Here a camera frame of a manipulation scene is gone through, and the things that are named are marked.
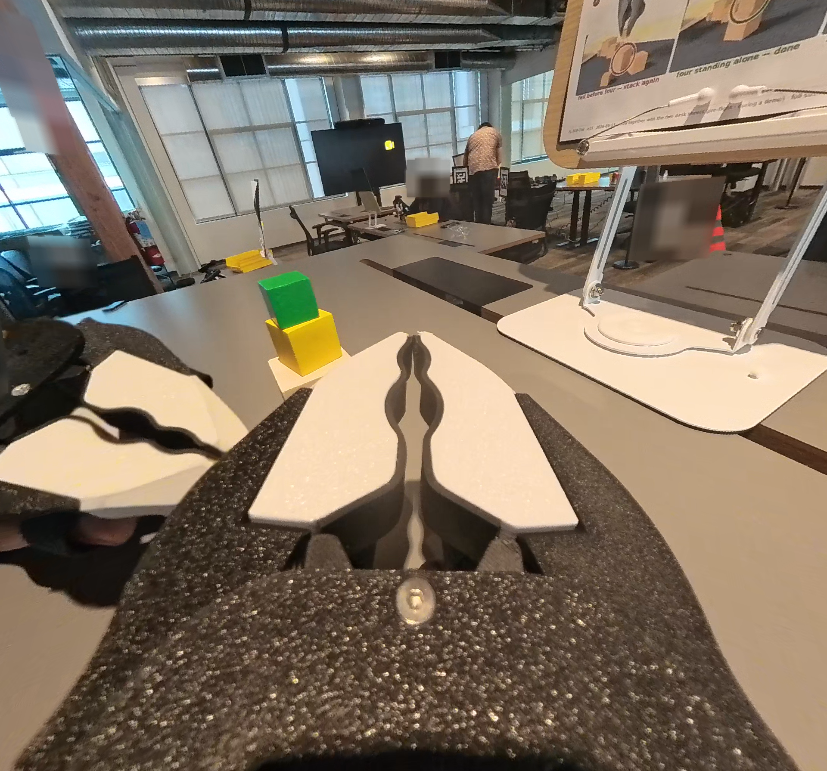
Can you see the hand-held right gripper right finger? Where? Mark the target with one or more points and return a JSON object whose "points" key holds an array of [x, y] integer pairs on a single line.
{"points": [[497, 448]]}

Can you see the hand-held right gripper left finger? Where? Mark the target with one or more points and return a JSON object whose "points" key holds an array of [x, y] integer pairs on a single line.
{"points": [[336, 441]]}

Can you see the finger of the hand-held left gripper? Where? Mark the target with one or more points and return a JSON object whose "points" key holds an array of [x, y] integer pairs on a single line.
{"points": [[97, 467], [161, 390]]}

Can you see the pale wooden cube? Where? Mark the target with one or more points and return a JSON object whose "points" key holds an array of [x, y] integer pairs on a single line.
{"points": [[287, 382]]}

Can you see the yellow wooden cube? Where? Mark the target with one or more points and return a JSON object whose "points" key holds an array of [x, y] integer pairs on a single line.
{"points": [[313, 345]]}

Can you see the green wooden cube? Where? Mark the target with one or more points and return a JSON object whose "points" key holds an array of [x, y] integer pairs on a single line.
{"points": [[291, 299]]}

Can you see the person's left hand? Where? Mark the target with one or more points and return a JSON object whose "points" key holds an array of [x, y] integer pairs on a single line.
{"points": [[110, 529]]}

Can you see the black office chair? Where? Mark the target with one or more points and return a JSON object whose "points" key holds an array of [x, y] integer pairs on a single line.
{"points": [[530, 203], [316, 235], [123, 280]]}

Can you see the red fire extinguisher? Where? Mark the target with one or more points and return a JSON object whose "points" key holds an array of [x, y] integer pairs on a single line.
{"points": [[150, 245]]}

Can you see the white document stand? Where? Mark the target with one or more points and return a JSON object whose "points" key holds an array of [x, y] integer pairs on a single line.
{"points": [[646, 364]]}

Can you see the black desk mat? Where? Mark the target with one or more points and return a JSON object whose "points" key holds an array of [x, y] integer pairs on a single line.
{"points": [[459, 280]]}

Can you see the thin striped pole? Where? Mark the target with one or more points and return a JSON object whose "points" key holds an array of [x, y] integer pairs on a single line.
{"points": [[260, 215]]}

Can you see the brown wooden column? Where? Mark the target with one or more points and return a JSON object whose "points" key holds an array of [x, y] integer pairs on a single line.
{"points": [[84, 170]]}

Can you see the grey office desk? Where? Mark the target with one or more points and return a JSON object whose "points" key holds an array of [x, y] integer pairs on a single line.
{"points": [[497, 235]]}

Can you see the white laptop stand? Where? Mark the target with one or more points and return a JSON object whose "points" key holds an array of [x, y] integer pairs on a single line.
{"points": [[369, 203]]}

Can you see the printed marker tag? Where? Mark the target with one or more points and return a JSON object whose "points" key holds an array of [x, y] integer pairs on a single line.
{"points": [[503, 180], [461, 177]]}

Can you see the large black monitor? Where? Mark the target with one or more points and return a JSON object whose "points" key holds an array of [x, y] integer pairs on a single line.
{"points": [[352, 161]]}

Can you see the orange traffic cone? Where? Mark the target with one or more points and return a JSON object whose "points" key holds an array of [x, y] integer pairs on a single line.
{"points": [[717, 238]]}

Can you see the black camera bar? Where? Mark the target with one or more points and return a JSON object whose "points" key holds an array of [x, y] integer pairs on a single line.
{"points": [[358, 123]]}

